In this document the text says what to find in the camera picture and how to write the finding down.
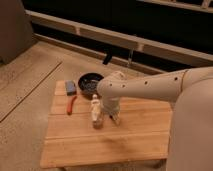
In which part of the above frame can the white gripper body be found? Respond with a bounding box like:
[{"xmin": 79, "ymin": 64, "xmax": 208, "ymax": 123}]
[{"xmin": 101, "ymin": 98, "xmax": 120, "ymax": 121}]

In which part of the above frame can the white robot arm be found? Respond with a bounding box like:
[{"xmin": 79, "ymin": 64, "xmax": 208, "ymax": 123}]
[{"xmin": 97, "ymin": 66, "xmax": 213, "ymax": 171}]

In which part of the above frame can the white figurine bottle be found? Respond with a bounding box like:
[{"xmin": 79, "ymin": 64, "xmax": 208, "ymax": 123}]
[{"xmin": 91, "ymin": 94, "xmax": 103, "ymax": 129}]

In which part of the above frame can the black frying pan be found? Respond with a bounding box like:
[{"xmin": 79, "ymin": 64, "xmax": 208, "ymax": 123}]
[{"xmin": 78, "ymin": 72, "xmax": 104, "ymax": 99}]

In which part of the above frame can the wooden board table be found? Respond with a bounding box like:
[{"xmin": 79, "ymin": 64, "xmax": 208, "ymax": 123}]
[{"xmin": 40, "ymin": 81, "xmax": 172, "ymax": 168}]

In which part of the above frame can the white railing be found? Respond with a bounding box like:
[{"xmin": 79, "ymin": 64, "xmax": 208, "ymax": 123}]
[{"xmin": 26, "ymin": 10, "xmax": 213, "ymax": 67}]

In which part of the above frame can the grey cabinet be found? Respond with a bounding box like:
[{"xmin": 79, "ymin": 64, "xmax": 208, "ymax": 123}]
[{"xmin": 0, "ymin": 0, "xmax": 36, "ymax": 63}]

